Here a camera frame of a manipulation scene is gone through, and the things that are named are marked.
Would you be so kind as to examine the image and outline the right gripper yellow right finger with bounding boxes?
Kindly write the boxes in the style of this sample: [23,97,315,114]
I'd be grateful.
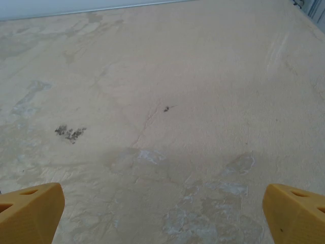
[263,184,325,244]

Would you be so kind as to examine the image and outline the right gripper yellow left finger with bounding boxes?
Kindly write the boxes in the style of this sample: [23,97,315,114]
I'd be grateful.
[0,182,66,244]

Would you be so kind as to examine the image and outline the aluminium table side rail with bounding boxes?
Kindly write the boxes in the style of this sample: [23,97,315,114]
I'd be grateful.
[290,0,325,33]

